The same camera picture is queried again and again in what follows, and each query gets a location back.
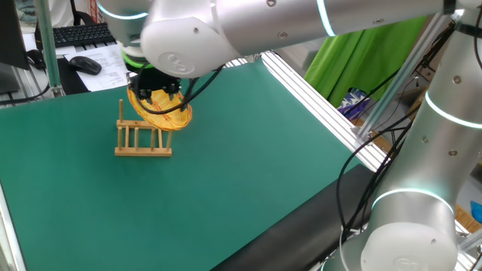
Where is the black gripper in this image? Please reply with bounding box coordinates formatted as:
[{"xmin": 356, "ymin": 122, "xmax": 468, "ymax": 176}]
[{"xmin": 130, "ymin": 67, "xmax": 189, "ymax": 111}]

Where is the orange yellow woven basket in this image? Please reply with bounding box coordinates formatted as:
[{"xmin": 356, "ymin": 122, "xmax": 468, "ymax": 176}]
[{"xmin": 127, "ymin": 86, "xmax": 194, "ymax": 132}]

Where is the wooden dish rack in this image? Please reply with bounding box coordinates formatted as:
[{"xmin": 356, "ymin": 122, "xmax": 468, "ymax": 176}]
[{"xmin": 114, "ymin": 99, "xmax": 173, "ymax": 157}]

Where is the printed white paper sheet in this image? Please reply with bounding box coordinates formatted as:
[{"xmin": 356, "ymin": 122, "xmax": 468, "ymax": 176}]
[{"xmin": 63, "ymin": 44, "xmax": 131, "ymax": 93}]

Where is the black computer mouse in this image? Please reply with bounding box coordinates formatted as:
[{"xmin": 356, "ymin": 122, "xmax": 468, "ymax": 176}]
[{"xmin": 68, "ymin": 56, "xmax": 103, "ymax": 76}]

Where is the black mouse pad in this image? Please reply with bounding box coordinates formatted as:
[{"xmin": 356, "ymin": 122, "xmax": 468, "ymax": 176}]
[{"xmin": 56, "ymin": 58, "xmax": 91, "ymax": 95}]

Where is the black computer keyboard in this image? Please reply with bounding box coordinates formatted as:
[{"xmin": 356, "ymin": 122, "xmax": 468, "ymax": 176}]
[{"xmin": 34, "ymin": 22, "xmax": 116, "ymax": 49}]

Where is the green table mat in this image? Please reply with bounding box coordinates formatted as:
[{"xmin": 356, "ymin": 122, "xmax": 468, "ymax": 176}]
[{"xmin": 0, "ymin": 58, "xmax": 362, "ymax": 271}]

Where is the red white patterned board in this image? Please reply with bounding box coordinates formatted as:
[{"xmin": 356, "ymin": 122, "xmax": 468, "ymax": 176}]
[{"xmin": 89, "ymin": 0, "xmax": 102, "ymax": 23}]

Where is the black office chair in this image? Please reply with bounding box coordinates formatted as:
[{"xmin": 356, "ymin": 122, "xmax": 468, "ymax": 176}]
[{"xmin": 70, "ymin": 0, "xmax": 97, "ymax": 26}]

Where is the black rounded desk object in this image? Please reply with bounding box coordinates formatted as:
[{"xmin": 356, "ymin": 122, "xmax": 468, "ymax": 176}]
[{"xmin": 25, "ymin": 48, "xmax": 47, "ymax": 71}]

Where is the person in white shirt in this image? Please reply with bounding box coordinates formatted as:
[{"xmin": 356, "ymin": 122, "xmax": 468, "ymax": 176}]
[{"xmin": 14, "ymin": 0, "xmax": 75, "ymax": 33}]

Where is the black computer monitor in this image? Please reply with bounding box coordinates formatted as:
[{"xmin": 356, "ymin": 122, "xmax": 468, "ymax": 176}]
[{"xmin": 0, "ymin": 0, "xmax": 30, "ymax": 95}]

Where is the blue white patterned bag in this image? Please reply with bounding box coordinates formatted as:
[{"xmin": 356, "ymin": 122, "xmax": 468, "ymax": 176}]
[{"xmin": 338, "ymin": 88, "xmax": 372, "ymax": 120}]

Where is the bright green cloth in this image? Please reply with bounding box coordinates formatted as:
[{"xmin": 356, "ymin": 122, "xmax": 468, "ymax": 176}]
[{"xmin": 304, "ymin": 14, "xmax": 429, "ymax": 108}]

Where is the blue plastic object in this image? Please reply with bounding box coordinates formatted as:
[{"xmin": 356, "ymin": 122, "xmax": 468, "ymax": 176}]
[{"xmin": 470, "ymin": 201, "xmax": 482, "ymax": 224}]

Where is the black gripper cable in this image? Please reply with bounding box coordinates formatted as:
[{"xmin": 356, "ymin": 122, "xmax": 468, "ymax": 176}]
[{"xmin": 133, "ymin": 63, "xmax": 225, "ymax": 116}]

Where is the aluminium frame post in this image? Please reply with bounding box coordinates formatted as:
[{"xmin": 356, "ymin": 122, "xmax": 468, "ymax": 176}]
[
  {"xmin": 353, "ymin": 13, "xmax": 453, "ymax": 146},
  {"xmin": 33, "ymin": 0, "xmax": 65, "ymax": 98}
]

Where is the black monitor cable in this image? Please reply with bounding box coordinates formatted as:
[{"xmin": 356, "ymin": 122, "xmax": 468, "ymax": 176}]
[{"xmin": 0, "ymin": 83, "xmax": 52, "ymax": 106}]

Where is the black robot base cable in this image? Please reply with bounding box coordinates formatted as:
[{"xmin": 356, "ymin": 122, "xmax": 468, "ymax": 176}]
[{"xmin": 336, "ymin": 112, "xmax": 415, "ymax": 242}]

